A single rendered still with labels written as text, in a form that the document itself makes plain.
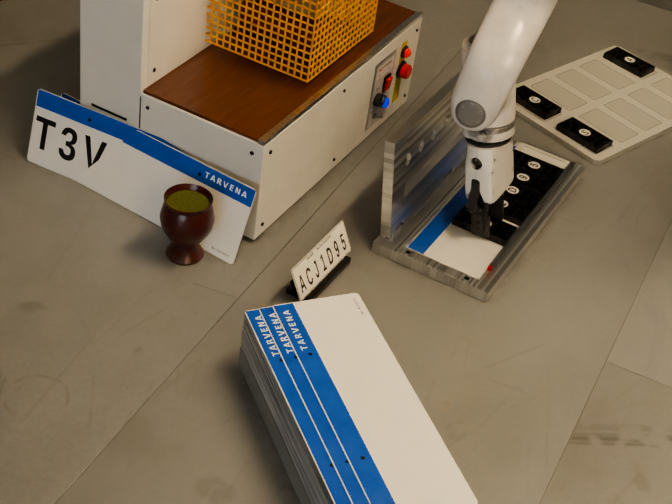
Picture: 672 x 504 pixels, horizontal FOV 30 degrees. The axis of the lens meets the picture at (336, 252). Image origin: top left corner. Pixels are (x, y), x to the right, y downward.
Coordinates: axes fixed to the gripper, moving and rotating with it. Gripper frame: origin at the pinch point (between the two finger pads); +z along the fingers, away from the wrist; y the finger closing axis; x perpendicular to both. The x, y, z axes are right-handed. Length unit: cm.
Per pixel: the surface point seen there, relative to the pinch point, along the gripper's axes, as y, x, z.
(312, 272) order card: -29.3, 16.4, -2.3
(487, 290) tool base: -14.7, -6.3, 3.8
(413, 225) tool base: -6.6, 10.4, 0.4
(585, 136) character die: 39.2, -3.1, 3.1
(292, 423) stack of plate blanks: -63, 0, -4
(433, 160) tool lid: 2.5, 11.0, -7.1
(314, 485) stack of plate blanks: -69, -6, -1
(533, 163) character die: 22.2, 0.6, 1.2
